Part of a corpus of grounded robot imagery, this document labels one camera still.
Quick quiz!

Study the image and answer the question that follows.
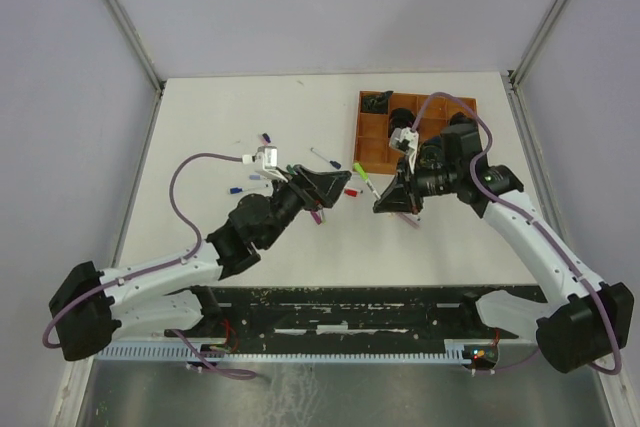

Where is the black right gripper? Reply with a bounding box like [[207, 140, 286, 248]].
[[373, 154, 460, 216]]

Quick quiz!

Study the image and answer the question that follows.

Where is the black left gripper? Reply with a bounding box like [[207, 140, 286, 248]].
[[261, 165, 352, 250]]

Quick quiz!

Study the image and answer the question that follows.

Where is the pink highlighter pen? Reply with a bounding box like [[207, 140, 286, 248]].
[[396, 213, 420, 229]]

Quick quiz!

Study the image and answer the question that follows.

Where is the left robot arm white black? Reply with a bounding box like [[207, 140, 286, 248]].
[[42, 165, 352, 362]]

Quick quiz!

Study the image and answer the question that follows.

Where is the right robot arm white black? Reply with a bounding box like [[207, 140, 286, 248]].
[[373, 114, 634, 375]]

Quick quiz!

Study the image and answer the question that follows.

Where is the magenta capped marker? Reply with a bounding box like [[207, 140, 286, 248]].
[[310, 210, 325, 225]]

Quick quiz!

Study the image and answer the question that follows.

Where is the orange wooden compartment tray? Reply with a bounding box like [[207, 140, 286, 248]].
[[354, 91, 469, 175]]

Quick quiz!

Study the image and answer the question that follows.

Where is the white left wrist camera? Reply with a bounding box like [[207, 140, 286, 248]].
[[241, 145, 289, 182]]

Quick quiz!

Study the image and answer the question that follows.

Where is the black cable coil middle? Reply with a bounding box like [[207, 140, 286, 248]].
[[387, 107, 416, 137]]

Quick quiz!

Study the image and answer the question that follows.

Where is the black cable bundle top-left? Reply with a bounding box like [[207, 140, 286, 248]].
[[362, 90, 395, 115]]

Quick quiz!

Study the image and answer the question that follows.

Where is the white slotted cable duct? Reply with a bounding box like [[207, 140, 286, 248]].
[[94, 341, 471, 366]]

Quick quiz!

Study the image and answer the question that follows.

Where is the aluminium frame post right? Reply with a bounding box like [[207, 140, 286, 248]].
[[508, 0, 572, 89]]

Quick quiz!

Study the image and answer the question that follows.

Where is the aluminium frame post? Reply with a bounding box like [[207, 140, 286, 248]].
[[508, 0, 572, 89], [102, 0, 165, 92]]

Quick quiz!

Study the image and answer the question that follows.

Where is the aluminium frame post left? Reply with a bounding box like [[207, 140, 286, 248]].
[[102, 0, 165, 92]]

